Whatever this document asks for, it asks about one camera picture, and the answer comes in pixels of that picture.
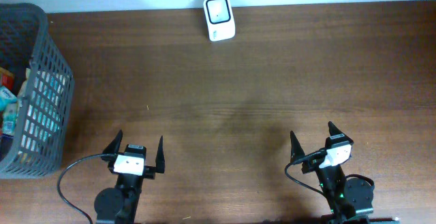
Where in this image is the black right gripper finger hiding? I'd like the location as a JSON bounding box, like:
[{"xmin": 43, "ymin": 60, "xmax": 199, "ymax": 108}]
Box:
[
  {"xmin": 290, "ymin": 131, "xmax": 305, "ymax": 163},
  {"xmin": 328, "ymin": 121, "xmax": 345, "ymax": 137}
]

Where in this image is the black left camera cable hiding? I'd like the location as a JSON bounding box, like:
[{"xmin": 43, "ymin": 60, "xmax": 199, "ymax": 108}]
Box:
[{"xmin": 57, "ymin": 153, "xmax": 116, "ymax": 224}]

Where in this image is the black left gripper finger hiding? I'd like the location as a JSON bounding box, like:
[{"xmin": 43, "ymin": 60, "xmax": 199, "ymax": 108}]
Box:
[
  {"xmin": 102, "ymin": 129, "xmax": 123, "ymax": 155},
  {"xmin": 155, "ymin": 136, "xmax": 166, "ymax": 174}
]

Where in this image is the grey plastic mesh basket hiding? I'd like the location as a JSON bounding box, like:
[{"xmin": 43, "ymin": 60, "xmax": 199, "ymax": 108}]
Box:
[{"xmin": 1, "ymin": 3, "xmax": 74, "ymax": 179}]

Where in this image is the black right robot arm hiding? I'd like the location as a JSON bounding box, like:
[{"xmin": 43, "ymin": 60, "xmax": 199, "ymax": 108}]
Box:
[{"xmin": 285, "ymin": 121, "xmax": 375, "ymax": 223}]

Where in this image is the white barcode scanner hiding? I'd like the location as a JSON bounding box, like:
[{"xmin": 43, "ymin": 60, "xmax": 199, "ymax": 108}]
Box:
[{"xmin": 203, "ymin": 0, "xmax": 236, "ymax": 42}]

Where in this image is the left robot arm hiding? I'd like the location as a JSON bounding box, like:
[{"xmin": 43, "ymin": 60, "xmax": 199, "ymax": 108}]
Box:
[{"xmin": 94, "ymin": 131, "xmax": 166, "ymax": 224}]

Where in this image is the black camera cable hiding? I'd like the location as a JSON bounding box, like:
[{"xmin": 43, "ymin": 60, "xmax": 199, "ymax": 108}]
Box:
[
  {"xmin": 57, "ymin": 153, "xmax": 116, "ymax": 224},
  {"xmin": 284, "ymin": 148, "xmax": 375, "ymax": 214}
]

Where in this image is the black right camera cable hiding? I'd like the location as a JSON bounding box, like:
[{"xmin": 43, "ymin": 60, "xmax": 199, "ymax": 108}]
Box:
[{"xmin": 284, "ymin": 148, "xmax": 375, "ymax": 214}]

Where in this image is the large cream wipes bag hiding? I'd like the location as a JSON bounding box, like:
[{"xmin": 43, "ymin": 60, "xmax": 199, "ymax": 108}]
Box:
[{"xmin": 21, "ymin": 71, "xmax": 66, "ymax": 153}]

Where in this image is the Kleenex tissue pack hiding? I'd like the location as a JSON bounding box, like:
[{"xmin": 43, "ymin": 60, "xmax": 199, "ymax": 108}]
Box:
[
  {"xmin": 2, "ymin": 103, "xmax": 18, "ymax": 136},
  {"xmin": 0, "ymin": 86, "xmax": 17, "ymax": 111}
]

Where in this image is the San Remo spaghetti pack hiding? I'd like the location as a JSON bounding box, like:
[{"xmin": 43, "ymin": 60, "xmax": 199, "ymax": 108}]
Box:
[{"xmin": 0, "ymin": 67, "xmax": 14, "ymax": 91}]

